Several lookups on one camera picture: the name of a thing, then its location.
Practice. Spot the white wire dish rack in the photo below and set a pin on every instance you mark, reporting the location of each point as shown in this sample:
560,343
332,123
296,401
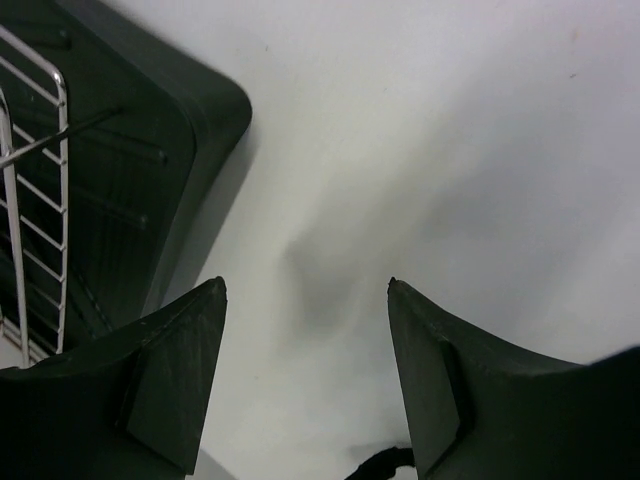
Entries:
34,200

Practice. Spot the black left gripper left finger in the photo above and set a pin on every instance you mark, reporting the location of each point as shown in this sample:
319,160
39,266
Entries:
129,405

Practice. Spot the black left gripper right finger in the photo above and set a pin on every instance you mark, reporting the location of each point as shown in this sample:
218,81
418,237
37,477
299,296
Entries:
479,407

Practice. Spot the black drip tray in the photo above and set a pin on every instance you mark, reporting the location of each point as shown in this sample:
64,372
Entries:
149,131

